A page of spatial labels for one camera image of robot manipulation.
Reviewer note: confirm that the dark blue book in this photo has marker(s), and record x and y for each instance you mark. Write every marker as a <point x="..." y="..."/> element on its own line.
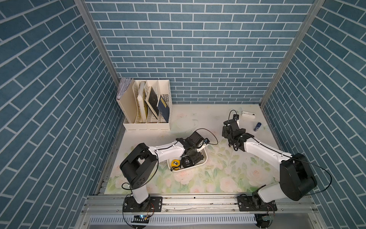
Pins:
<point x="163" y="108"/>

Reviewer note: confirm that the yellow tape measure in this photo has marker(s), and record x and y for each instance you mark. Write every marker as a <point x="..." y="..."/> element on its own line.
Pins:
<point x="176" y="165"/>

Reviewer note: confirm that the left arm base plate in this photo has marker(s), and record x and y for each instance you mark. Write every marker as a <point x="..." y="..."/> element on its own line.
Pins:
<point x="149" y="205"/>

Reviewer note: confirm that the right corner aluminium post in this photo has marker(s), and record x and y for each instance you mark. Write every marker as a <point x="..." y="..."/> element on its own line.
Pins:
<point x="313" y="11"/>

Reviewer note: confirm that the white yellow book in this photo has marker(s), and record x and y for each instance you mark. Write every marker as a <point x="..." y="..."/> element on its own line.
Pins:
<point x="143" y="107"/>

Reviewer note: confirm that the white plastic storage box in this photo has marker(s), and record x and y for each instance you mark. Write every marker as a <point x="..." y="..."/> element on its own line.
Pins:
<point x="200" y="148"/>

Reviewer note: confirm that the beige desktop file organizer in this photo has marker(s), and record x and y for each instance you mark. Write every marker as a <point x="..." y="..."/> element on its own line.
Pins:
<point x="129" y="106"/>

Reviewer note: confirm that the white ventilated cable duct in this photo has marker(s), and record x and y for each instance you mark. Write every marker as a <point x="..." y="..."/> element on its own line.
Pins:
<point x="174" y="219"/>

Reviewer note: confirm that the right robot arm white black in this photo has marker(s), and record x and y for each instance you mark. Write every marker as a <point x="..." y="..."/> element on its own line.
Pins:
<point x="296" y="176"/>

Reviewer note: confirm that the aluminium mounting rail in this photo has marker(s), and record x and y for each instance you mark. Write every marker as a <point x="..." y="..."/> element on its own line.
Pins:
<point x="195" y="204"/>

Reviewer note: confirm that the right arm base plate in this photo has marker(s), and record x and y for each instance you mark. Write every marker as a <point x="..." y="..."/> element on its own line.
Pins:
<point x="250" y="203"/>

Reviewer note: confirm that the paper stack in organizer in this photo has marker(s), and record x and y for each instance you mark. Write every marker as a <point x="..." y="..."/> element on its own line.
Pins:
<point x="122" y="87"/>

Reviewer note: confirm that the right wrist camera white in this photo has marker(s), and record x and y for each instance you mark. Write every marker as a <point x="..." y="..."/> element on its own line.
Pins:
<point x="236" y="117"/>

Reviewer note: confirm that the white stapler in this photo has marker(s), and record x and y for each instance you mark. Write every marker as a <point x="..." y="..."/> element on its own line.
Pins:
<point x="247" y="114"/>

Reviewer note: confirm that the left corner aluminium post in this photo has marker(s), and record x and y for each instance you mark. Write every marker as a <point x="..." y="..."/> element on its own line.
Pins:
<point x="86" y="15"/>

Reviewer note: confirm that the corner aluminium post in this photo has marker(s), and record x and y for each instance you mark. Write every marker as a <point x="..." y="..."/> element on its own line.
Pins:
<point x="86" y="15"/>
<point x="313" y="11"/>

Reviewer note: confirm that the black book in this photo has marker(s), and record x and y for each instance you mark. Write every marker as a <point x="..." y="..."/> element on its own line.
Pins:
<point x="152" y="101"/>

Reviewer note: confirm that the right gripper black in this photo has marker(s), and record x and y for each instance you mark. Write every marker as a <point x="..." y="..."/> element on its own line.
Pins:
<point x="224" y="132"/>

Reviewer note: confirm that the black square tape measure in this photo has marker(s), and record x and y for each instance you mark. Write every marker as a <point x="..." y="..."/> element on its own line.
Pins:
<point x="187" y="162"/>

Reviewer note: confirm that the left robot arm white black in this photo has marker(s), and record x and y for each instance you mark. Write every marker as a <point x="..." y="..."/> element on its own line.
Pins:
<point x="140" y="166"/>

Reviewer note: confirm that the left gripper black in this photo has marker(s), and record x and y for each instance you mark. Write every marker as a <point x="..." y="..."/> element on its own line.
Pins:
<point x="197" y="158"/>

